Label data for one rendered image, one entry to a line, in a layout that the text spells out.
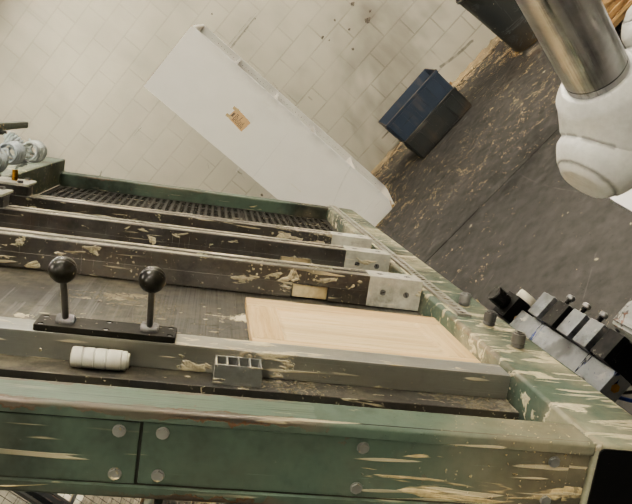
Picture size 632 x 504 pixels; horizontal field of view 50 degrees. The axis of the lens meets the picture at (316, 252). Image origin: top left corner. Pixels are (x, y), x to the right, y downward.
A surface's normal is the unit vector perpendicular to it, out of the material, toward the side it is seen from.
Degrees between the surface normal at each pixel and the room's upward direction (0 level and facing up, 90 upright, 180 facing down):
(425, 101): 90
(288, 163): 90
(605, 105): 65
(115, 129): 90
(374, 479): 90
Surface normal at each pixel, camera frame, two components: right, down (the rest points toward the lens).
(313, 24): 0.02, 0.33
